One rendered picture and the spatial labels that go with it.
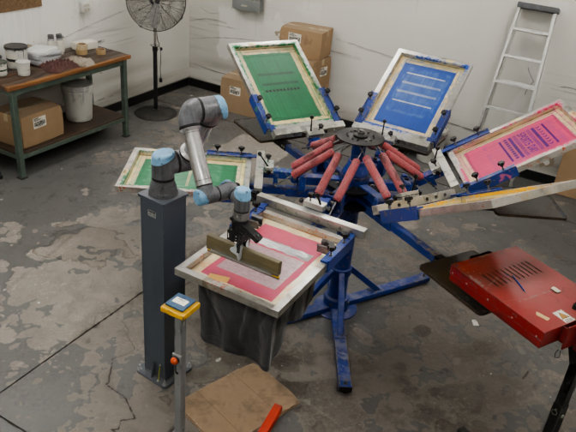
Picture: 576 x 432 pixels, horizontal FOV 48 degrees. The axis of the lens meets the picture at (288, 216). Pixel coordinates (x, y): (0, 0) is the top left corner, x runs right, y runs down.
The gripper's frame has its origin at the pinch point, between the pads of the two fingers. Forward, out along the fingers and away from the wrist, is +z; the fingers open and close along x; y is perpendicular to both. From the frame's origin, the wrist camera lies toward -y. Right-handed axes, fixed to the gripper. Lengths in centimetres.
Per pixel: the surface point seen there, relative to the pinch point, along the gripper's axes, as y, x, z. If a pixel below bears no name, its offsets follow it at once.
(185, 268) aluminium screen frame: 24.5, 12.1, 10.4
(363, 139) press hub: -3, -126, -21
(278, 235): 8, -48, 14
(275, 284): -15.0, -7.4, 13.8
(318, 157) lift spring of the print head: 18, -111, -8
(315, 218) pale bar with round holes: -5, -67, 7
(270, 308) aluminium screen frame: -24.9, 14.5, 10.3
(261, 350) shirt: -16.6, 4.6, 46.0
